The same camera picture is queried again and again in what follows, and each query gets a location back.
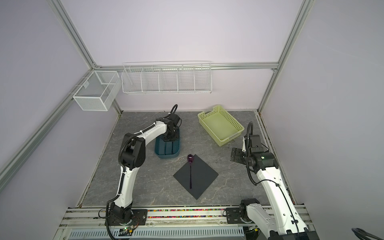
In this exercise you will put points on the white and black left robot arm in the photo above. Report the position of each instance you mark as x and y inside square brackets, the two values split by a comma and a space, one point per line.
[165, 131]

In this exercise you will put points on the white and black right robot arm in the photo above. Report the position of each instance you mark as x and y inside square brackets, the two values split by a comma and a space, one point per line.
[263, 169]

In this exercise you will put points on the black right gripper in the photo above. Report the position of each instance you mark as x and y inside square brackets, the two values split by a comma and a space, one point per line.
[236, 155]

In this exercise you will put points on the white mesh wall basket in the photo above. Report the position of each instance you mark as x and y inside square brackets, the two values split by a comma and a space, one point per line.
[98, 91]

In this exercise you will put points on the teal plastic cutlery bin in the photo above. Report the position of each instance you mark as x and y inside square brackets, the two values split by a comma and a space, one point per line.
[168, 149]

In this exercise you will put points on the light green perforated plastic basket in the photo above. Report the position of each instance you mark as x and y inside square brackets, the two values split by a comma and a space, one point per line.
[220, 125]

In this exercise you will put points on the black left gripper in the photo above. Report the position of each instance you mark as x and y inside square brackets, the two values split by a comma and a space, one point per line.
[165, 138]

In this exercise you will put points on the white wire wall rack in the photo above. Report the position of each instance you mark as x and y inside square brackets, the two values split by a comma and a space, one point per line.
[167, 77]

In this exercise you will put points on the aluminium enclosure frame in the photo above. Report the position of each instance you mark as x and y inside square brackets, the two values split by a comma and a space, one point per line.
[30, 145]

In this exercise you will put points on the purple metallic spoon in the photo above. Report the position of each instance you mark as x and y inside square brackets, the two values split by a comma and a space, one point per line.
[190, 159]

